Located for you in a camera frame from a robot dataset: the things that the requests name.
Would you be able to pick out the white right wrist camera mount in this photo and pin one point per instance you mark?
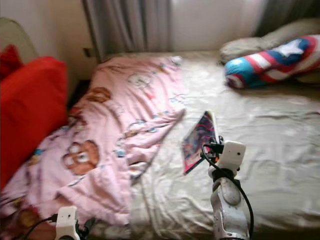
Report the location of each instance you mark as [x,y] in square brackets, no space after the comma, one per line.
[231,155]

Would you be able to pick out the black wall socket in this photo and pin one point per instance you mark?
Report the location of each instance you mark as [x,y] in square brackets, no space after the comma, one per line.
[88,52]

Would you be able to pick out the pink cartoon print blanket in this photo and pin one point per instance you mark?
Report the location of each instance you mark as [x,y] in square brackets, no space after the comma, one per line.
[110,125]

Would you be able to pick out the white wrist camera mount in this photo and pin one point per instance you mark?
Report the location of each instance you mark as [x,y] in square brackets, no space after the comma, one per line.
[66,221]
[231,155]

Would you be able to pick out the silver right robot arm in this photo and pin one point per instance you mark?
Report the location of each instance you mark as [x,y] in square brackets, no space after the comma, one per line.
[227,205]

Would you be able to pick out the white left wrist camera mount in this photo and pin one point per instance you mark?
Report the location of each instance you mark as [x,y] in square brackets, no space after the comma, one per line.
[66,221]

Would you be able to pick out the red fabric cushion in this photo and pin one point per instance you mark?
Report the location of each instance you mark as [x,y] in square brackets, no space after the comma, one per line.
[7,60]
[30,110]

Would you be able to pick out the pink and blue magazine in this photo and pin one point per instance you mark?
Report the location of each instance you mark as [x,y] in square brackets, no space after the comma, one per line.
[199,140]

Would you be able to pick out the blue red white bolster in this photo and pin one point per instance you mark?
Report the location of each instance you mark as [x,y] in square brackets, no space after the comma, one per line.
[265,65]

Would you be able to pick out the bed with beige floral sheet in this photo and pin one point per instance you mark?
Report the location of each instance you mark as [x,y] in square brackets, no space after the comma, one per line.
[270,125]

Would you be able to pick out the grey curtain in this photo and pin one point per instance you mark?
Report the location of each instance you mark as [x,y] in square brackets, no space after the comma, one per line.
[290,12]
[127,25]

